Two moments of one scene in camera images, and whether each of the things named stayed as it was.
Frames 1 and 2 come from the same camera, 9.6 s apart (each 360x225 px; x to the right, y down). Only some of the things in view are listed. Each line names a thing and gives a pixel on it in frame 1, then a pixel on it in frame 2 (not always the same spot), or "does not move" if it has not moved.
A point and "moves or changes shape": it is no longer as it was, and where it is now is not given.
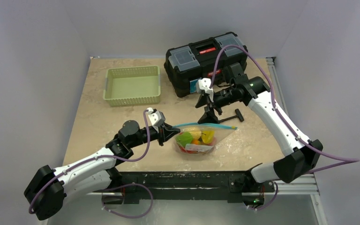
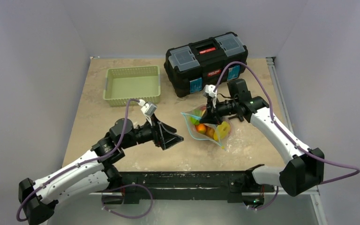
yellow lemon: [195, 135] → [210, 131]
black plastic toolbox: [206, 59] does not move
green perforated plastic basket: [132, 86] does not move
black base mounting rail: [131, 185] does not move
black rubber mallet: [238, 114] does not move
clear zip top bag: [200, 138] moves or changes shape
